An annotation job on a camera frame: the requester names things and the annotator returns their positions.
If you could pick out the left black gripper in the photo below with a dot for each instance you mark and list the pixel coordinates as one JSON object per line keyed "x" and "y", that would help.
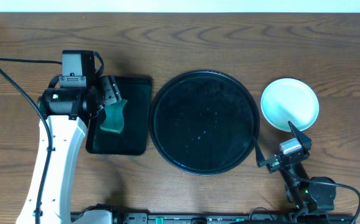
{"x": 111, "y": 91}

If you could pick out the rectangular black tray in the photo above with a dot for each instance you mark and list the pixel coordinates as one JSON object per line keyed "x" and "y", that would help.
{"x": 132, "y": 140}

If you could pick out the mint green plate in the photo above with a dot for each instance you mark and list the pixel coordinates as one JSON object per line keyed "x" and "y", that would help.
{"x": 289, "y": 99}

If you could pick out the round black tray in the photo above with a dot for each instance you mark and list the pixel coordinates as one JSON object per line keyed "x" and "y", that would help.
{"x": 204, "y": 122}

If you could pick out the green scrubbing sponge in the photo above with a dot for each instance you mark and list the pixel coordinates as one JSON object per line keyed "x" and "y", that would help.
{"x": 114, "y": 121}

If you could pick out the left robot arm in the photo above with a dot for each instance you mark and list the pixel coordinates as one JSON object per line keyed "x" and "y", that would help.
{"x": 67, "y": 106}

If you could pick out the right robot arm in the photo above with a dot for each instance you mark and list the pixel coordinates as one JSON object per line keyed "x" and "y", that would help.
{"x": 311, "y": 195}

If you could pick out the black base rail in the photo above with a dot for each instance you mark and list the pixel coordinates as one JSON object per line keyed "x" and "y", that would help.
{"x": 258, "y": 215}

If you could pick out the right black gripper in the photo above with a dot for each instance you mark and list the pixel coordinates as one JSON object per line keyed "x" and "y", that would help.
{"x": 275, "y": 165}

